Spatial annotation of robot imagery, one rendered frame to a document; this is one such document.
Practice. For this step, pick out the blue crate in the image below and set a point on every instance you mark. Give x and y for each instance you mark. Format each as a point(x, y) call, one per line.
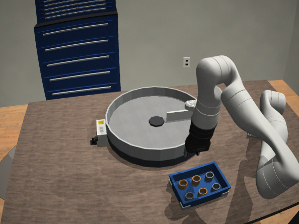
point(200, 171)

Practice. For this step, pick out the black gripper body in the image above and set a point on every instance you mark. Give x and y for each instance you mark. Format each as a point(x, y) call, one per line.
point(201, 129)

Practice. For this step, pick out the grey metal ring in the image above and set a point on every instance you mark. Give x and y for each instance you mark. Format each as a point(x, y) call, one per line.
point(189, 194)
point(209, 176)
point(215, 185)

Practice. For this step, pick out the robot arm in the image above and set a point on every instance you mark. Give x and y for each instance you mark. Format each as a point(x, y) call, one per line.
point(278, 169)

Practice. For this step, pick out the bronze bushing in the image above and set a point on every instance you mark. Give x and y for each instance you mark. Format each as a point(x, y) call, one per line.
point(195, 183)
point(204, 190)
point(182, 187)

